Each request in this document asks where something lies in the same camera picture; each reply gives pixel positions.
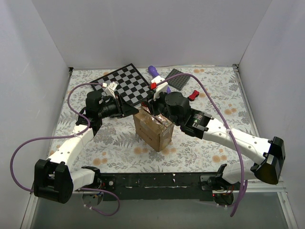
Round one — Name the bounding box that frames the black white checkerboard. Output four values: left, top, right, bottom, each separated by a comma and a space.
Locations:
91, 63, 153, 106

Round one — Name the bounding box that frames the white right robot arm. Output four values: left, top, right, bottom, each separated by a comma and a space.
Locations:
142, 92, 285, 190

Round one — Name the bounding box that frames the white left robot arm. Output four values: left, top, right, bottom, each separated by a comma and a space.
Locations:
33, 91, 139, 203

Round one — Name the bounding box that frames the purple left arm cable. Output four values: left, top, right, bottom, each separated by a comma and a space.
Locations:
10, 83, 120, 217

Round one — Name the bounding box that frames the dark grey studded plate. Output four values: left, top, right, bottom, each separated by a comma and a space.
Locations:
166, 69, 190, 91

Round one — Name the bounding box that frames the brown taped cardboard box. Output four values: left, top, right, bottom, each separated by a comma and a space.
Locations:
133, 106, 174, 152

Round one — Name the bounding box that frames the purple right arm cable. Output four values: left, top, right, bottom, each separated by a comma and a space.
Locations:
157, 73, 248, 218

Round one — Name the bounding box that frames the purple cylindrical handle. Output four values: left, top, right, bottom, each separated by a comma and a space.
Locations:
148, 65, 161, 79

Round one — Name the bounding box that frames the red black utility knife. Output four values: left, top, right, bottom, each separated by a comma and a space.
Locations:
188, 90, 200, 101

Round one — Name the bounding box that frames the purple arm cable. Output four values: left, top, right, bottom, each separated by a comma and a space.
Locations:
157, 73, 248, 218
10, 83, 120, 217

